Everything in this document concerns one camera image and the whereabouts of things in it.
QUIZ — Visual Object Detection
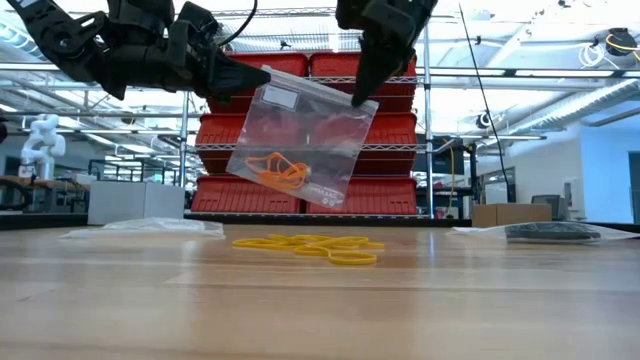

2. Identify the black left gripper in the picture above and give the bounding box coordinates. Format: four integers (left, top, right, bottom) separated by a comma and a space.
127, 20, 272, 100

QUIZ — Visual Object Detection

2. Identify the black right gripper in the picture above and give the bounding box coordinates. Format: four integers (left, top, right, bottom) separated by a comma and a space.
335, 0, 439, 108

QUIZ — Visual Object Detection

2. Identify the orange rubber band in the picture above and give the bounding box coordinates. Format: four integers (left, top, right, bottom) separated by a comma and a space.
264, 160, 312, 192
244, 152, 299, 185

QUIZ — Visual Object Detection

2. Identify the yellow rubber band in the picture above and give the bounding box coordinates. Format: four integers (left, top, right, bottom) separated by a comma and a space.
267, 233, 386, 253
294, 247, 378, 266
232, 236, 301, 250

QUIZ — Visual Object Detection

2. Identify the red plastic bin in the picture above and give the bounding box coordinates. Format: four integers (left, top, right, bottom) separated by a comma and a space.
306, 175, 419, 216
309, 51, 419, 114
207, 53, 310, 115
195, 113, 251, 176
355, 112, 419, 176
190, 175, 306, 215

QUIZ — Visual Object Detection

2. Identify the black monitor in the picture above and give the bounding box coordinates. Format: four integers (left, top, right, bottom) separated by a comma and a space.
432, 135, 467, 176

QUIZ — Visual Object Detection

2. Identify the white rectangular box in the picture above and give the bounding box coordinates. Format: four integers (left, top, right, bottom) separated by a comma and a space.
87, 180, 186, 226

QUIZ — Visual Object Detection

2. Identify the brown cardboard box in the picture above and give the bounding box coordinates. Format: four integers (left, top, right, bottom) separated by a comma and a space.
471, 203, 553, 230

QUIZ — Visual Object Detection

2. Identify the background workbench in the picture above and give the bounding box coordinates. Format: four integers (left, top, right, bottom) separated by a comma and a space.
0, 174, 91, 215

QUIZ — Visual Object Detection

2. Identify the gray monitor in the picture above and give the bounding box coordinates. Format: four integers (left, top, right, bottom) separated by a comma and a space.
530, 182, 574, 222

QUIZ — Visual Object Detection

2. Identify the chrome wire shelving rack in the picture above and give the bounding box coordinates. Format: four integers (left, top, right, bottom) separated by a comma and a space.
178, 5, 435, 221

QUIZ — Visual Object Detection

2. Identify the black left camera cable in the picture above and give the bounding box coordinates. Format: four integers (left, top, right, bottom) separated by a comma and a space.
217, 0, 259, 49

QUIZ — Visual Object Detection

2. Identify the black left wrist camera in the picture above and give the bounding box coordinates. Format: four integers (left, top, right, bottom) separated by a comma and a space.
177, 1, 221, 51

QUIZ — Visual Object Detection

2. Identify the thin black hanging cable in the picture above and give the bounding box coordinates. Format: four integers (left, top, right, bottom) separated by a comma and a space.
458, 3, 516, 204

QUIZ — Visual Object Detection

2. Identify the white ceiling cable coil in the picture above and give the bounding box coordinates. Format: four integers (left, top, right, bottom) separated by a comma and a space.
578, 43, 607, 70

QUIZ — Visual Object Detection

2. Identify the silver ventilation duct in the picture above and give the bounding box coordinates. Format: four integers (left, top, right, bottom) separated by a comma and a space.
519, 78, 640, 132

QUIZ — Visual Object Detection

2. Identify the black ceiling cable reel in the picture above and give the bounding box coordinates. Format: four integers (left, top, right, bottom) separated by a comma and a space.
604, 27, 640, 57

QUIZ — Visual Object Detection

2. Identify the black aluminium table frame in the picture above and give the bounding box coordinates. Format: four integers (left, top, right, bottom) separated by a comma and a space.
0, 211, 640, 240

